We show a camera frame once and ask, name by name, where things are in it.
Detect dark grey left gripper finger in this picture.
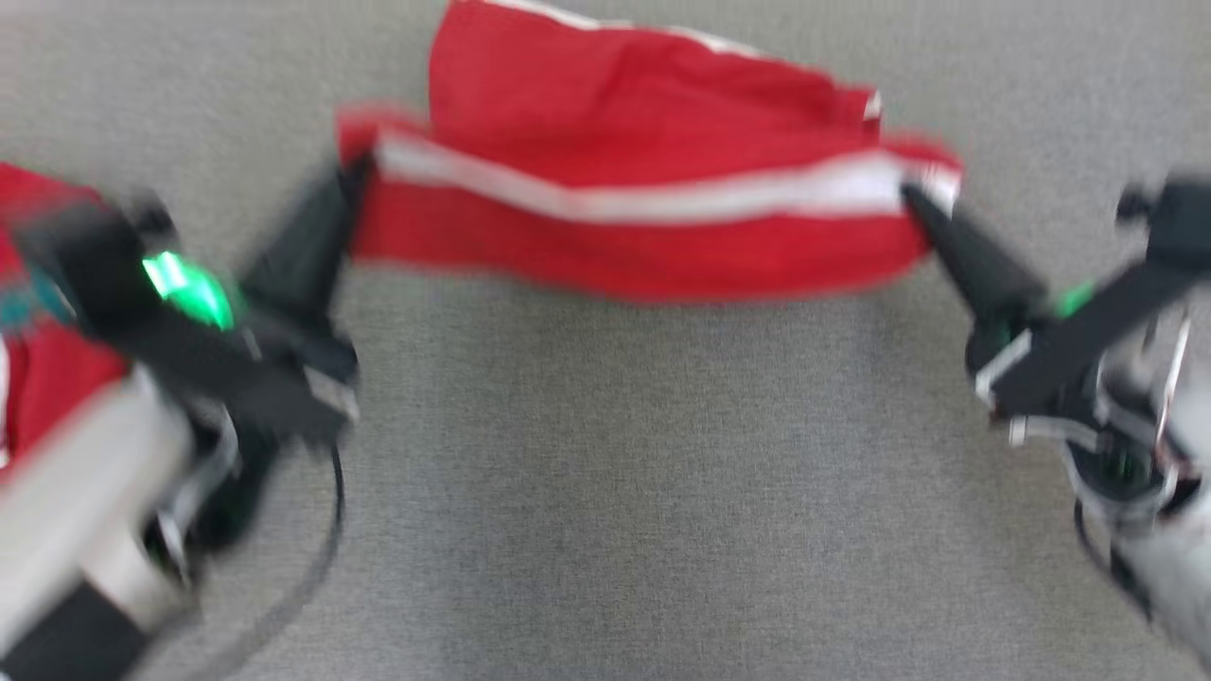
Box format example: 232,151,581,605
284,156,376,323
241,156,373,306

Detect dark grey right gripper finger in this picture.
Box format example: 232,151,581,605
903,185,1019,328
903,183,1054,319

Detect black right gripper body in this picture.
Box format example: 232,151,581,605
965,173,1211,419

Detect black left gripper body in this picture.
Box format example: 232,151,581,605
19,197,360,447

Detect red and white striped jersey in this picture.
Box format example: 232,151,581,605
0,161,131,474

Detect red shorts with white trim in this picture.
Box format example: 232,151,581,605
336,0,965,305

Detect grey fabric sofa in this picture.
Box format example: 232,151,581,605
0,0,1211,681

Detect teal cable sleeve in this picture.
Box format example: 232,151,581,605
0,270,73,333

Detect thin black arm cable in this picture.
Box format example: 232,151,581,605
180,443,347,681

